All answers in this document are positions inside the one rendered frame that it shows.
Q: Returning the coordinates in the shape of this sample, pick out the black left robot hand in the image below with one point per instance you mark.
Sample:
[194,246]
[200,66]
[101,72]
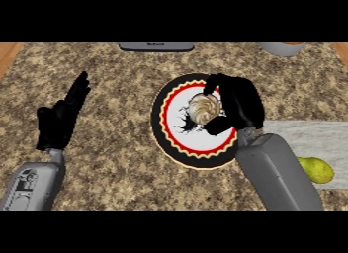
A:
[59,118]

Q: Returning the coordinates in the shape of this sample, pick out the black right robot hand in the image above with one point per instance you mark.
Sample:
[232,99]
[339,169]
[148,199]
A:
[240,102]

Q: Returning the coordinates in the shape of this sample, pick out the cream swirl cupcake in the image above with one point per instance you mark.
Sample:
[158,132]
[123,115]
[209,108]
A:
[203,108]

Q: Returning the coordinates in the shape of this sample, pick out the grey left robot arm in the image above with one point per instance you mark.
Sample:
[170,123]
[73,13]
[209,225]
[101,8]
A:
[34,187]

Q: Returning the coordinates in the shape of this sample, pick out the black red white plate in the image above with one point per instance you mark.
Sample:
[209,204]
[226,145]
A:
[195,145]

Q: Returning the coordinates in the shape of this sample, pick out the pale grey round container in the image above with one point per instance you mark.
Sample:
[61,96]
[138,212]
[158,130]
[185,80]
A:
[281,48]

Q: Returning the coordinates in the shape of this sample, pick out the grey flat appliance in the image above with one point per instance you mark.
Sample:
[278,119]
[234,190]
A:
[155,46]

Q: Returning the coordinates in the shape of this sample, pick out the yellow-green pear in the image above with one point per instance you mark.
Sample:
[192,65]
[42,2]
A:
[318,169]

